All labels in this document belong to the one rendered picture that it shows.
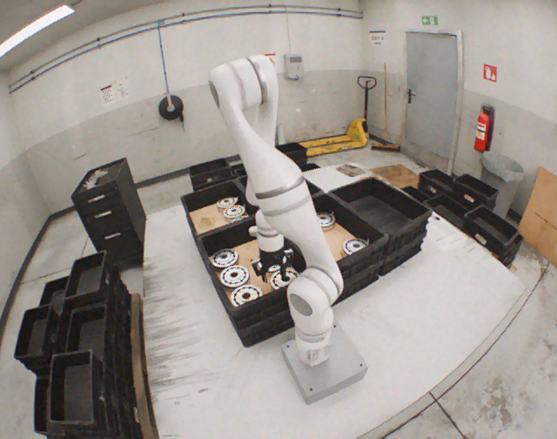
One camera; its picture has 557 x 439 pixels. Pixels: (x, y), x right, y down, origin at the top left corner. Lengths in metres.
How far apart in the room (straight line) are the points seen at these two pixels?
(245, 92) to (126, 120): 3.74
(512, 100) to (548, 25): 1.18
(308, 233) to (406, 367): 0.62
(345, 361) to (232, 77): 0.73
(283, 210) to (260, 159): 0.09
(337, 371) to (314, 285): 0.34
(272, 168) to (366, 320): 0.71
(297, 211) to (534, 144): 3.16
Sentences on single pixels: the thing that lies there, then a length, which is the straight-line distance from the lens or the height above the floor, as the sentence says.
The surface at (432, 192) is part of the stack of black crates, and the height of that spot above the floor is 0.38.
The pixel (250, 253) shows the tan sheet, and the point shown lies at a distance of 1.06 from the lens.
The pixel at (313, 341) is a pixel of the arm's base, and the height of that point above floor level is 0.94.
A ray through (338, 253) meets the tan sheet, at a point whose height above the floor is 0.83.
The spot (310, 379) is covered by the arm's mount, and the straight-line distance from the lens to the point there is 0.77.
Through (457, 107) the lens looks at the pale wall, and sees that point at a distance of 3.79.
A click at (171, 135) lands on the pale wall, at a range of 4.12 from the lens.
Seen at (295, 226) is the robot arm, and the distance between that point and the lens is 0.46.
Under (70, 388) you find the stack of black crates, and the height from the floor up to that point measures 0.49.
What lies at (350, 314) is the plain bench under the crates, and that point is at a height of 0.70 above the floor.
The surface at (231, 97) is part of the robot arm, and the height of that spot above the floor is 1.46.
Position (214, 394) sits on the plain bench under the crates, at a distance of 0.89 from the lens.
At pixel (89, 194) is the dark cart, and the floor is 0.85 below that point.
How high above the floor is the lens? 1.51
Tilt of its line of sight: 34 degrees down
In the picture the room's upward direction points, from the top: 6 degrees counter-clockwise
